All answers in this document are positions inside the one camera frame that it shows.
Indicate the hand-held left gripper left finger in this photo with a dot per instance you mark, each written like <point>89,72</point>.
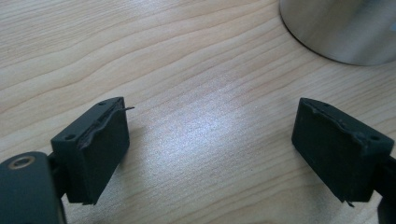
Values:
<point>93,155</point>

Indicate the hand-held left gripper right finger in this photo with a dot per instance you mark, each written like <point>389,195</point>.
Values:
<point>336,155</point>

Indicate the stainless steel cup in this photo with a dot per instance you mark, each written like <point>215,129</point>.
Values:
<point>342,28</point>

